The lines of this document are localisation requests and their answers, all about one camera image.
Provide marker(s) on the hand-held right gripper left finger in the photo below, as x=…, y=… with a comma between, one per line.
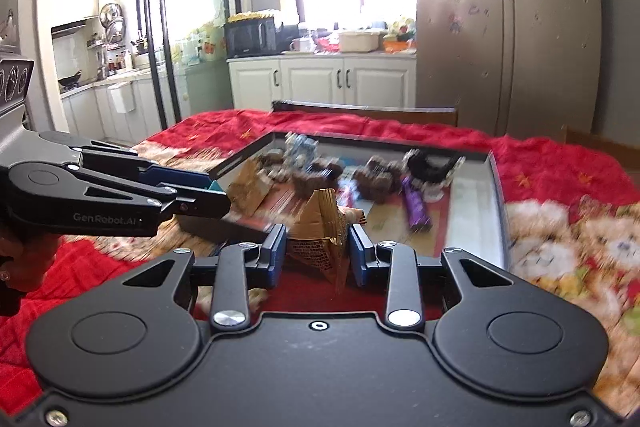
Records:
x=277, y=254

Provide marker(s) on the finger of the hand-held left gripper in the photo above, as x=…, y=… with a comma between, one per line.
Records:
x=180, y=177
x=200, y=204

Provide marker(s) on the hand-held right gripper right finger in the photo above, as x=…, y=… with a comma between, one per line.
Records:
x=358, y=254

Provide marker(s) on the gold paper packet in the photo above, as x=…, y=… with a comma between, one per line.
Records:
x=320, y=227

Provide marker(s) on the brown paper packet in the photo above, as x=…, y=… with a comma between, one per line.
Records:
x=247, y=192

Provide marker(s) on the black-rimmed cardboard box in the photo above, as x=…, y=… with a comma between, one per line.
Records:
x=475, y=207

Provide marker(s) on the person's left hand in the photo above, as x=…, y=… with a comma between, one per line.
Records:
x=20, y=262

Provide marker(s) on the colourful printed paper sheet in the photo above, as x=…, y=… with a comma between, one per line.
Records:
x=385, y=219

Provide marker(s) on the white stove counter cabinet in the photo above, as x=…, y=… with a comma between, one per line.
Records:
x=90, y=112

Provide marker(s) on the white hanging waste bin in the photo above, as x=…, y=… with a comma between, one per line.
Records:
x=121, y=98

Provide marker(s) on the black hair claw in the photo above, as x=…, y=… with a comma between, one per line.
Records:
x=425, y=169

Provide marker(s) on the black wok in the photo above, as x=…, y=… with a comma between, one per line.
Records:
x=70, y=80

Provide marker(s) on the dark wooden chair back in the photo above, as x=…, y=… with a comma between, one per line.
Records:
x=375, y=112

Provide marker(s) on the black microwave oven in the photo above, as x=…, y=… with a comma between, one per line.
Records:
x=250, y=38

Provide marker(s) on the white kitchen cabinet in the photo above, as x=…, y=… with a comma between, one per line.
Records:
x=310, y=82

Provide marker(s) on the stainless steel pot lids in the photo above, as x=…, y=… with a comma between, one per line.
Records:
x=111, y=22

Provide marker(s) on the yellow cloth cover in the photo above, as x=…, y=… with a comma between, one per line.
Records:
x=252, y=17

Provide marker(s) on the white mug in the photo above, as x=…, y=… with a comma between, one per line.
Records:
x=300, y=45

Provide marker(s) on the red bear printed blanket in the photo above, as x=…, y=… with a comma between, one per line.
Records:
x=550, y=167

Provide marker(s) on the white plastic basin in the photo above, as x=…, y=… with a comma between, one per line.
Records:
x=360, y=42

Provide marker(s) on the silver refrigerator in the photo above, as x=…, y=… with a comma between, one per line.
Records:
x=500, y=57

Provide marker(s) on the cartoon girl fridge sticker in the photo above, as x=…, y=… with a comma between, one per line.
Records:
x=455, y=23

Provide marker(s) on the light wooden chair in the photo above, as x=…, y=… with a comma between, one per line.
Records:
x=595, y=139

